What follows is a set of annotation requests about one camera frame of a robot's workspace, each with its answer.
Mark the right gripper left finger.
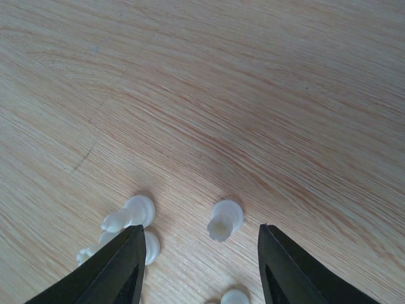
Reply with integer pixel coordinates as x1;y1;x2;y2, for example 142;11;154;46
28;225;146;304

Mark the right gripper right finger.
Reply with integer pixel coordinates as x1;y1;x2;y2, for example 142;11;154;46
258;224;378;304

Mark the white chess piece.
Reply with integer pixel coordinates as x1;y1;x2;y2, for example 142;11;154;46
101;195;156;233
207;199;244;242
77;231;160;266
220;289;250;304

